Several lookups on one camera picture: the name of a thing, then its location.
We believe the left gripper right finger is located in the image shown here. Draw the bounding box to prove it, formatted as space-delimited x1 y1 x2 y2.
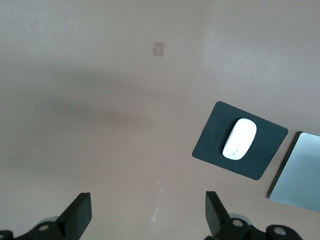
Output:
205 191 267 240

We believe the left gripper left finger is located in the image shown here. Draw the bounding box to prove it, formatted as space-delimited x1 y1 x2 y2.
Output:
14 191 93 240

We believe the white computer mouse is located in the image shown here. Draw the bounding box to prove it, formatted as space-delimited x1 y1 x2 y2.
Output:
222 118 258 161

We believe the black mouse pad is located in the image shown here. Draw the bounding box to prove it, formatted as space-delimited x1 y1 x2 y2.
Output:
191 100 289 181

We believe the silver closed laptop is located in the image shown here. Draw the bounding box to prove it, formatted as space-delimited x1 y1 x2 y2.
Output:
268 131 320 212

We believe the brown table cover sheet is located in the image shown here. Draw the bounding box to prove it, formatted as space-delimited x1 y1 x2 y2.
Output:
0 0 320 240

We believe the small brown tape patch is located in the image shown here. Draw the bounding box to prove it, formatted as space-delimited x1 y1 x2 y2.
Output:
152 42 165 57

